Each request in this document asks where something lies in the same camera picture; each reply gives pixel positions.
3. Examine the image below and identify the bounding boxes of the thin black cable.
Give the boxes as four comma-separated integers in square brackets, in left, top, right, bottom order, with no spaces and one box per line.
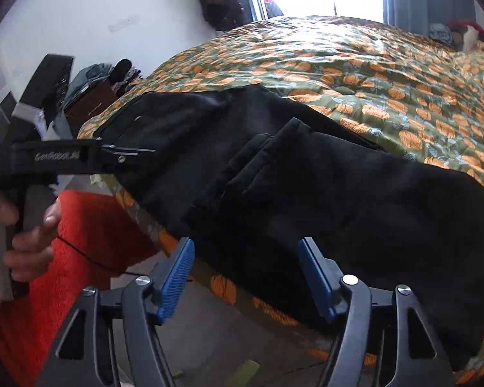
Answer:
[57,236,146,279]

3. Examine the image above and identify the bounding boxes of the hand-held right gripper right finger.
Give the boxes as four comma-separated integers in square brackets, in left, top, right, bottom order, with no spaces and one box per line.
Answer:
[296,237,454,387]

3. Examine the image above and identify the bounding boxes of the person's left hand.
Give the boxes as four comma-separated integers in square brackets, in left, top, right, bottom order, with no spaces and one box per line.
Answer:
[0,189,62,287]

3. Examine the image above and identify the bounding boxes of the pumpkin print quilt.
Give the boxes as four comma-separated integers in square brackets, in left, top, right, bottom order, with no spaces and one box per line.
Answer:
[76,15,484,387]

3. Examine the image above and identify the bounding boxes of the black pants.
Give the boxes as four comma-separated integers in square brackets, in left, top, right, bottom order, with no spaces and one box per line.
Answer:
[93,84,484,372]

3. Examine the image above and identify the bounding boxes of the orange fleece garment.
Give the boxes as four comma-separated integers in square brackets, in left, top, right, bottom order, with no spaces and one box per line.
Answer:
[0,189,163,376]

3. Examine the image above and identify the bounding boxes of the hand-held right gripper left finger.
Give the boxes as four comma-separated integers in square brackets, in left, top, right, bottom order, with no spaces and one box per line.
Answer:
[36,237,196,387]

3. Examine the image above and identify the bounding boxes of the red black cloth pile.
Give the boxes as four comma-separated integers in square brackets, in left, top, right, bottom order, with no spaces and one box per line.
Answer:
[448,19,484,51]

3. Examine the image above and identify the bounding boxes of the brown cabinet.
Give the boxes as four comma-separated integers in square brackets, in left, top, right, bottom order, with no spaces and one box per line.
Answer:
[64,84,120,120]

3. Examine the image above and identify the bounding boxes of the black slipper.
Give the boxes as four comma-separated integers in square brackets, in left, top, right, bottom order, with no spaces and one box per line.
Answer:
[110,58,133,84]

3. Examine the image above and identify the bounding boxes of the grey patterned cloth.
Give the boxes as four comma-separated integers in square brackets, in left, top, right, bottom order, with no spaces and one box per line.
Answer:
[428,23,457,47]

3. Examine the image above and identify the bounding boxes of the red and dark hanging clothes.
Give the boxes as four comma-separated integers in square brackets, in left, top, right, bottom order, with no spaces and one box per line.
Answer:
[260,0,285,19]

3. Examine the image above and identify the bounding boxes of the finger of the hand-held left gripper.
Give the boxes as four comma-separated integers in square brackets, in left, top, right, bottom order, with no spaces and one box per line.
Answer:
[96,139,156,167]

